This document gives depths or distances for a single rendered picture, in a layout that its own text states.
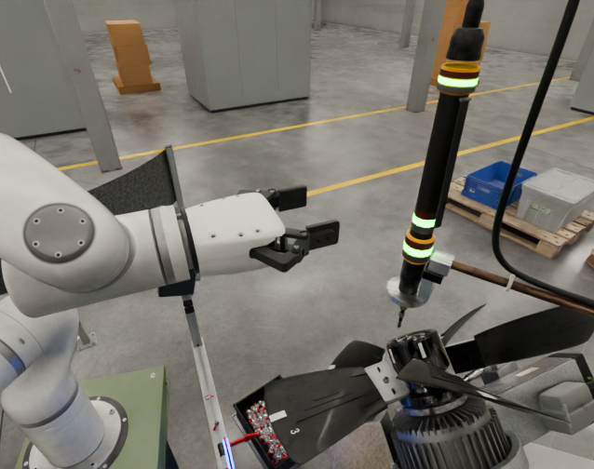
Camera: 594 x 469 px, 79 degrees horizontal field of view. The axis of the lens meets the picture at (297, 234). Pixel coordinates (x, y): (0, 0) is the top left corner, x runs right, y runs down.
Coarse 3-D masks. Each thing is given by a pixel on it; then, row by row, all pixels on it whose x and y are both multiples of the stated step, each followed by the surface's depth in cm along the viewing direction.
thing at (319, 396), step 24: (288, 384) 79; (312, 384) 78; (336, 384) 77; (360, 384) 77; (288, 408) 73; (312, 408) 72; (336, 408) 72; (360, 408) 72; (384, 408) 73; (312, 432) 67; (336, 432) 68; (312, 456) 63
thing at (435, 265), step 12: (444, 252) 57; (432, 264) 56; (444, 264) 55; (396, 276) 65; (432, 276) 56; (396, 288) 62; (420, 288) 59; (432, 288) 60; (396, 300) 61; (408, 300) 60; (420, 300) 60
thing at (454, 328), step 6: (480, 306) 101; (474, 312) 101; (462, 318) 96; (468, 318) 104; (456, 324) 95; (462, 324) 103; (450, 330) 93; (456, 330) 103; (450, 336) 99; (444, 342) 96
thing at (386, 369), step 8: (368, 368) 80; (376, 368) 80; (384, 368) 80; (392, 368) 80; (376, 376) 79; (384, 376) 79; (392, 376) 79; (376, 384) 77; (384, 384) 77; (392, 384) 77; (400, 384) 77; (384, 392) 76; (392, 392) 76; (400, 392) 76; (408, 392) 76; (392, 400) 74
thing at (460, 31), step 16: (480, 0) 38; (464, 16) 39; (480, 16) 39; (464, 32) 39; (480, 32) 39; (464, 48) 40; (480, 48) 40; (400, 272) 61; (416, 272) 58; (400, 288) 62; (416, 288) 61
